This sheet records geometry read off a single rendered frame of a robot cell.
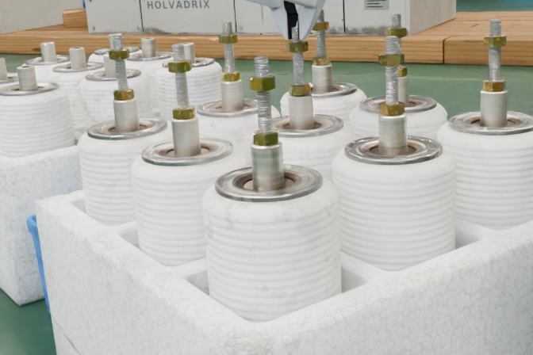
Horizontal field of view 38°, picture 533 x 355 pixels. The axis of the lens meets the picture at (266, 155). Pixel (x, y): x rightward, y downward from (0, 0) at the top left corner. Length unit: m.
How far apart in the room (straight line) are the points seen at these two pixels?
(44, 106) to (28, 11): 2.92
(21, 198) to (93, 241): 0.31
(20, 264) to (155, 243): 0.39
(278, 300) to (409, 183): 0.13
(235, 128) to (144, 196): 0.17
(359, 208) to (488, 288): 0.11
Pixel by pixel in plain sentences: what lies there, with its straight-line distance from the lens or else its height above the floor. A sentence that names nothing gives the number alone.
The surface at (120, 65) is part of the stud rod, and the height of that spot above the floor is 0.31.
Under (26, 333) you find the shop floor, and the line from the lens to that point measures 0.94.
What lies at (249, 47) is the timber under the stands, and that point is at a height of 0.05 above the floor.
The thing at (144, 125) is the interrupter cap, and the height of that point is 0.25.
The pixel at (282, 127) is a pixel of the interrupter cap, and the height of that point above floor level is 0.25.
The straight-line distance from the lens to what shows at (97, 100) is 1.03.
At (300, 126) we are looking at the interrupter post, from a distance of 0.68.
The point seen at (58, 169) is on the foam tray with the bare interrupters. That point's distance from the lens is 0.97.
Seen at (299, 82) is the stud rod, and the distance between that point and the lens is 0.68.
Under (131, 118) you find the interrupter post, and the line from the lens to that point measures 0.72.
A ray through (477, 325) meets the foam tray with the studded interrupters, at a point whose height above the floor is 0.13.
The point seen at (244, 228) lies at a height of 0.24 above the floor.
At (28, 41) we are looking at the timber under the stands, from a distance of 3.56.
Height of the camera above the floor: 0.41
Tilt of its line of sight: 16 degrees down
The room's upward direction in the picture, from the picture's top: 4 degrees counter-clockwise
